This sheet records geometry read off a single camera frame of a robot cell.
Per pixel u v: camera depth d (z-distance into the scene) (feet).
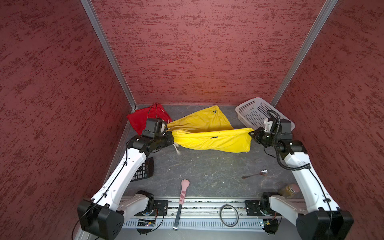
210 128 3.43
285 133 1.86
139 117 3.49
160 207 2.44
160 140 2.06
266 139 2.14
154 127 1.87
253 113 3.81
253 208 2.43
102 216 1.20
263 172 2.78
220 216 2.33
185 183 2.65
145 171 2.77
